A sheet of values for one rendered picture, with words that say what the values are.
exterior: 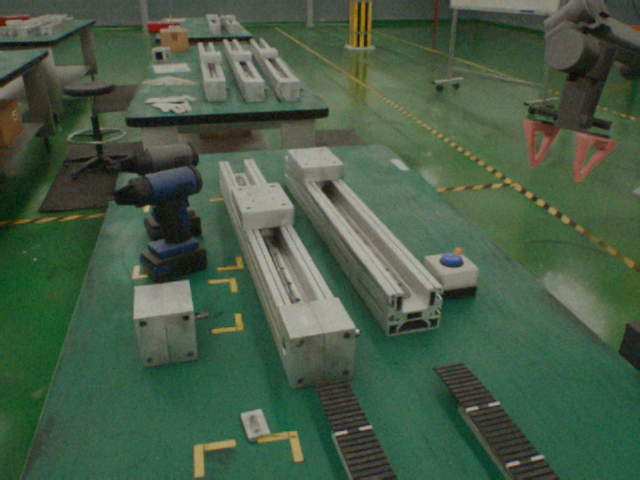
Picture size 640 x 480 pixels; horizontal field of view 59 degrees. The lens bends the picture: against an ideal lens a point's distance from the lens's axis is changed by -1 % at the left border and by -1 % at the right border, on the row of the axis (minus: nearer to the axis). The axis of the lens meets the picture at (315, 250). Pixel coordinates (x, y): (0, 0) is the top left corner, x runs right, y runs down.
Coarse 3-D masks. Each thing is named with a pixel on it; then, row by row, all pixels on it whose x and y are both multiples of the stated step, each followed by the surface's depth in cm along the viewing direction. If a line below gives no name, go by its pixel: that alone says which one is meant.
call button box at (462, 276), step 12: (432, 264) 110; (444, 264) 109; (468, 264) 110; (444, 276) 106; (456, 276) 107; (468, 276) 108; (444, 288) 108; (456, 288) 109; (468, 288) 109; (444, 300) 109
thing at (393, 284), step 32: (320, 192) 138; (352, 192) 137; (320, 224) 134; (352, 224) 127; (352, 256) 112; (384, 256) 115; (384, 288) 97; (416, 288) 101; (384, 320) 98; (416, 320) 102
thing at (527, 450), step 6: (528, 444) 71; (504, 450) 71; (510, 450) 71; (516, 450) 71; (522, 450) 71; (528, 450) 71; (534, 450) 71; (498, 456) 70; (504, 456) 70; (510, 456) 70; (516, 456) 70; (522, 456) 70; (528, 456) 70; (504, 462) 69; (510, 462) 69
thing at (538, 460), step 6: (534, 456) 70; (540, 456) 70; (516, 462) 69; (522, 462) 69; (528, 462) 69; (534, 462) 69; (540, 462) 69; (546, 462) 69; (510, 468) 68; (516, 468) 68; (522, 468) 68; (528, 468) 68; (534, 468) 68; (540, 468) 68; (516, 474) 68
